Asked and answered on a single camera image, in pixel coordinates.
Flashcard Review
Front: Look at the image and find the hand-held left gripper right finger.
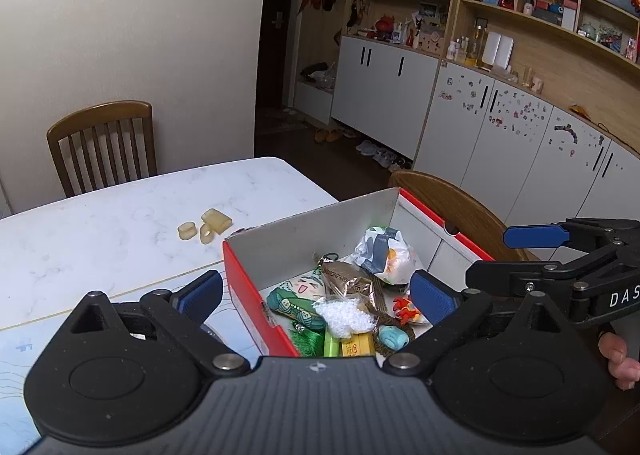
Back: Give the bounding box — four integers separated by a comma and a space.
381, 271, 574, 377

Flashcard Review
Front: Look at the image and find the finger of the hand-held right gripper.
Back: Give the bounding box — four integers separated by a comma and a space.
504, 218, 640, 252
465, 260, 577, 297

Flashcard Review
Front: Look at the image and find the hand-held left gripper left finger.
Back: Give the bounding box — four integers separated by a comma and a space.
60, 271, 250, 377

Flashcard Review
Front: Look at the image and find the orange red toy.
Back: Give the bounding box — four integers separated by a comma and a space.
392, 296, 427, 324

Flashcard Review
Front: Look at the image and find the red white cardboard box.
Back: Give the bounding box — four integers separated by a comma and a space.
222, 187, 496, 360

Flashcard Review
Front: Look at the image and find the white plastic bag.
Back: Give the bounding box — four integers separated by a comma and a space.
352, 226, 420, 287

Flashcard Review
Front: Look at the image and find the brown hair scrunchie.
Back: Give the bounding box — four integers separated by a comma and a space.
369, 307, 417, 352

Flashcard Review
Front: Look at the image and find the small teal toy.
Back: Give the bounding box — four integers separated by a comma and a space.
377, 326, 404, 351

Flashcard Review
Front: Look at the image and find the gold snack packet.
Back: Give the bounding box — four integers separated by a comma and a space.
320, 261, 387, 313

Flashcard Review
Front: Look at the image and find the green and white plush toy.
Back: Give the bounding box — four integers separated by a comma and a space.
265, 277, 327, 332

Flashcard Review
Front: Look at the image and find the small yellow box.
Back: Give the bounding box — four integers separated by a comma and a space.
340, 332, 376, 359

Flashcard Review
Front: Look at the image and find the white beaded plastic packet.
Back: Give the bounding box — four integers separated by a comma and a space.
313, 297, 377, 339

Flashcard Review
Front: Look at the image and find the green tube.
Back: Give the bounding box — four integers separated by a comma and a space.
324, 329, 344, 359

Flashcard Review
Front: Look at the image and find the green beaded cord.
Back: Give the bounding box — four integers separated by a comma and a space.
312, 251, 341, 272

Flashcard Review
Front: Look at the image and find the green tassel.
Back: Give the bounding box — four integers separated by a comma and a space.
286, 324, 328, 359

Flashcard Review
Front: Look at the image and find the person's right hand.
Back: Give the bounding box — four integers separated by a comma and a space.
599, 332, 640, 391

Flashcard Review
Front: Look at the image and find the wooden dining chair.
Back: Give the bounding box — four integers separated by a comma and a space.
46, 101, 158, 199
389, 170, 531, 263

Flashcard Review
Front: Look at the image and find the sticker covered white cabinet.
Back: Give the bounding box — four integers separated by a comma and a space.
414, 60, 640, 241

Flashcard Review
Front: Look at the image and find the row of light sneakers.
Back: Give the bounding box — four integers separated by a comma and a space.
356, 139, 414, 173

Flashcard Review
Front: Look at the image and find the white panel device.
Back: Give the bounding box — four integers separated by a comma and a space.
484, 31, 516, 70

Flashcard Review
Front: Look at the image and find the patterned door mat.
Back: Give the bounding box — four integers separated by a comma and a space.
255, 107, 306, 136

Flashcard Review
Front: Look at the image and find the yellow glass bottle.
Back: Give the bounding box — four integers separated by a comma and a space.
467, 19, 488, 66

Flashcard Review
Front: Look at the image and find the white lower cabinet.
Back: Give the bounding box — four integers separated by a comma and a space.
330, 33, 442, 162

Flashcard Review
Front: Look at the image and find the white shoe bench cabinet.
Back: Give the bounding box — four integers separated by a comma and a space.
293, 77, 335, 126

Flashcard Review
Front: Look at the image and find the wooden organizer box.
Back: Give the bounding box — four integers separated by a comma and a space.
416, 27, 446, 54

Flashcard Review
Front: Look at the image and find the crumpled clear plastic bag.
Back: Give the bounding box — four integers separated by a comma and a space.
312, 64, 337, 88

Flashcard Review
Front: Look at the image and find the photo card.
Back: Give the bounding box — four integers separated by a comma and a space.
419, 2, 449, 26

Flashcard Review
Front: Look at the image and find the dark entrance door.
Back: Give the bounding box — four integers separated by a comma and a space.
257, 0, 291, 108

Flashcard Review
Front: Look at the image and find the wooden wall shelving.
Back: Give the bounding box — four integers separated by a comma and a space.
447, 0, 640, 108

